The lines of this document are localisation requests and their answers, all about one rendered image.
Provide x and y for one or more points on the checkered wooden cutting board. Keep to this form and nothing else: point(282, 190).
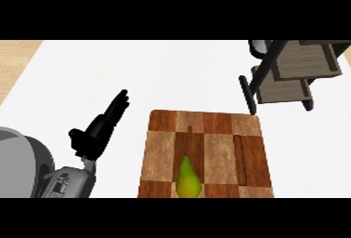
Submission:
point(214, 148)

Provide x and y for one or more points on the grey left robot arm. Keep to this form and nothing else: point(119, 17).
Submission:
point(27, 167)

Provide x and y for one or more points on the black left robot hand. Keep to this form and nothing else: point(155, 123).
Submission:
point(98, 130)

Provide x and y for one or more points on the green pear-shaped fruit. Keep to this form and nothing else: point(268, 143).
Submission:
point(188, 181)

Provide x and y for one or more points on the tiered basket with wooden shelves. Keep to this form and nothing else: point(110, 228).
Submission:
point(293, 71)

